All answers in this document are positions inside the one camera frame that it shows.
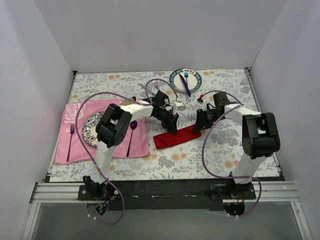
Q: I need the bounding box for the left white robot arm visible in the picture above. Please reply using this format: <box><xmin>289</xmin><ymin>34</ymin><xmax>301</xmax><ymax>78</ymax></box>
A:
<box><xmin>83</xmin><ymin>91</ymin><xmax>179</xmax><ymax>200</ymax></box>

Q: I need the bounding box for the purple knife on plate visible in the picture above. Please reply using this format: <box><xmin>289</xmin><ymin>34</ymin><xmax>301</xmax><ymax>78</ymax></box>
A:
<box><xmin>179</xmin><ymin>74</ymin><xmax>191</xmax><ymax>97</ymax></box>

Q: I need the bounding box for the blue floral plate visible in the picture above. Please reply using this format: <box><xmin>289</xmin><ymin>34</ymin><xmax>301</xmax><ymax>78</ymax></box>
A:
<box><xmin>82</xmin><ymin>111</ymin><xmax>105</xmax><ymax>147</ymax></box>

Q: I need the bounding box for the teal handled knife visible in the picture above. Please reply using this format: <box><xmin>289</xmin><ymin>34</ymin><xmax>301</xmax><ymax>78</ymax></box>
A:
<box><xmin>138</xmin><ymin>83</ymin><xmax>147</xmax><ymax>89</ymax></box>

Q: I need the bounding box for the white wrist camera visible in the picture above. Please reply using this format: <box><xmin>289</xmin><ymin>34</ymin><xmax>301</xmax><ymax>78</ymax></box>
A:
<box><xmin>172</xmin><ymin>102</ymin><xmax>186</xmax><ymax>113</ymax></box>
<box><xmin>197</xmin><ymin>94</ymin><xmax>211</xmax><ymax>111</ymax></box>

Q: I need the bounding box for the pink floral placemat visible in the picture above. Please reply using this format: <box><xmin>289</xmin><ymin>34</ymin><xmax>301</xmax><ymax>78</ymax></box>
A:
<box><xmin>55</xmin><ymin>98</ymin><xmax>151</xmax><ymax>165</ymax></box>

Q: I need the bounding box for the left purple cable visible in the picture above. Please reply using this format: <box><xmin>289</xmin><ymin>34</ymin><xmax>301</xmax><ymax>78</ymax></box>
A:
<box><xmin>74</xmin><ymin>78</ymin><xmax>180</xmax><ymax>225</ymax></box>

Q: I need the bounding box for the purple fork on placemat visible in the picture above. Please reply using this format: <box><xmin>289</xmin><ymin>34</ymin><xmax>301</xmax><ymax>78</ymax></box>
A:
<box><xmin>66</xmin><ymin>123</ymin><xmax>75</xmax><ymax>163</ymax></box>

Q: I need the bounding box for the red cloth napkin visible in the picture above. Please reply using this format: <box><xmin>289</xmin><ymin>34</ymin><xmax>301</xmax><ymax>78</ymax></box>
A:
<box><xmin>153</xmin><ymin>125</ymin><xmax>202</xmax><ymax>150</ymax></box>

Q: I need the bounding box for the purple cable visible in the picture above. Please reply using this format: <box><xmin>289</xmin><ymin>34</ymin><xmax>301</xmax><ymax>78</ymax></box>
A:
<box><xmin>74</xmin><ymin>78</ymin><xmax>180</xmax><ymax>225</ymax></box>
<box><xmin>199</xmin><ymin>89</ymin><xmax>263</xmax><ymax>218</ymax></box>

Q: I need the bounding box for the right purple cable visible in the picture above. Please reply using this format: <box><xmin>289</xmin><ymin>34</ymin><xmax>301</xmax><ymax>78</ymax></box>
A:
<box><xmin>199</xmin><ymin>89</ymin><xmax>263</xmax><ymax>218</ymax></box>

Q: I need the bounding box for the teal handled fork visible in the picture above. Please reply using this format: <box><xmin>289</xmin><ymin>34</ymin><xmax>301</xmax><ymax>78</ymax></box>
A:
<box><xmin>152</xmin><ymin>81</ymin><xmax>160</xmax><ymax>91</ymax></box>

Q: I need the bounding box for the blue fork on plate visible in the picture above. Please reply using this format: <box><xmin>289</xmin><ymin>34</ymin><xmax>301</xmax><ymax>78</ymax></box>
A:
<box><xmin>184</xmin><ymin>71</ymin><xmax>189</xmax><ymax>85</ymax></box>

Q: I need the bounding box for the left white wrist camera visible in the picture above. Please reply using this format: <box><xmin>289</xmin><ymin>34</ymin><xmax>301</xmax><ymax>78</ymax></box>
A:
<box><xmin>172</xmin><ymin>102</ymin><xmax>186</xmax><ymax>113</ymax></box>

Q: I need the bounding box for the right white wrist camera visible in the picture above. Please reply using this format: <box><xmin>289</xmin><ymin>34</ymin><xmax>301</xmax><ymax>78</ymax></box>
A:
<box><xmin>197</xmin><ymin>94</ymin><xmax>211</xmax><ymax>111</ymax></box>

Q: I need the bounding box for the cream enamel mug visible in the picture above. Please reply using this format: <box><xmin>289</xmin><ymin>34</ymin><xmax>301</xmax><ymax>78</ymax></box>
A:
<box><xmin>120</xmin><ymin>99</ymin><xmax>136</xmax><ymax>106</ymax></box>

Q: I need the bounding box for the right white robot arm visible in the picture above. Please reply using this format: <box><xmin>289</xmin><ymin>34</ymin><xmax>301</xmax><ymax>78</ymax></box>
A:
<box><xmin>193</xmin><ymin>90</ymin><xmax>281</xmax><ymax>200</ymax></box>

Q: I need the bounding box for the purple spoon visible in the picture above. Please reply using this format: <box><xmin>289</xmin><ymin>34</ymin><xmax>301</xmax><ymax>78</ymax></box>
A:
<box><xmin>126</xmin><ymin>120</ymin><xmax>138</xmax><ymax>158</ymax></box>

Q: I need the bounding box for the white plate blue rim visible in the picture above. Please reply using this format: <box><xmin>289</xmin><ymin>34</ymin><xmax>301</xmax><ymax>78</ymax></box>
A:
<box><xmin>169</xmin><ymin>68</ymin><xmax>203</xmax><ymax>94</ymax></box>

